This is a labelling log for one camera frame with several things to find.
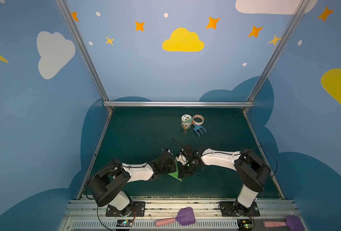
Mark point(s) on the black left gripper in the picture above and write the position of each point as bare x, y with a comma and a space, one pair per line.
170, 163

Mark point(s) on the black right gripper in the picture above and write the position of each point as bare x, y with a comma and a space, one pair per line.
183, 168

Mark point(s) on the green square paper sheet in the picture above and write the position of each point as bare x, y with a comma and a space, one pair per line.
176, 174

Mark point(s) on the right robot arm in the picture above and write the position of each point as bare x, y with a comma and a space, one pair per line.
251, 168

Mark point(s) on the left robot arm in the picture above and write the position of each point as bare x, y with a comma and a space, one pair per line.
108, 183

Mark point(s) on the blue garden hand rake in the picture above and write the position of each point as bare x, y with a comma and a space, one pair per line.
199, 130

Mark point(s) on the carrot snack jar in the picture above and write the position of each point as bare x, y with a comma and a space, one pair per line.
186, 121

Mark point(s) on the white tape roll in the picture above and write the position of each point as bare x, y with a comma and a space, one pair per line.
198, 120

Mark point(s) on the left green circuit board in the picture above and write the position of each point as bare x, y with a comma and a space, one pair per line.
121, 223

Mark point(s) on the green circuit board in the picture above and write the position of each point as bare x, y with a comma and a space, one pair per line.
121, 223
245, 225

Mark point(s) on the right green circuit board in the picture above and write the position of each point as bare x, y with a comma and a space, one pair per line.
245, 225

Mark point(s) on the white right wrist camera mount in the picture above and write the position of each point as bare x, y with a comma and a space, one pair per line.
186, 154

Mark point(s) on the purple scoop pink handle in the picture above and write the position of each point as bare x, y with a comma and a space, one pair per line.
184, 217
293, 222

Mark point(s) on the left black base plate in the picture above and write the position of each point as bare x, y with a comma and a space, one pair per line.
136, 208

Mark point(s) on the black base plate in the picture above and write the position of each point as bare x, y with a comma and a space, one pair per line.
235, 209
136, 208

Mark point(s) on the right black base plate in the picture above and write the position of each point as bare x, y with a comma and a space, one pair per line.
235, 209

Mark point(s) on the aluminium back frame rail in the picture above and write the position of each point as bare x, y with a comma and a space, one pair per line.
179, 104

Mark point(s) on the aluminium front rail base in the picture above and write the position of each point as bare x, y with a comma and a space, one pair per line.
84, 215

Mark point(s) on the aluminium left corner post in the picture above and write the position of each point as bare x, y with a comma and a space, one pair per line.
70, 22

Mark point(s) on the aluminium corner post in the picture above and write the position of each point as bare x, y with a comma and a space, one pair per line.
70, 22
287, 34

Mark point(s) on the aluminium right corner post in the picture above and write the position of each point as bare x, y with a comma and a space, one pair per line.
287, 34

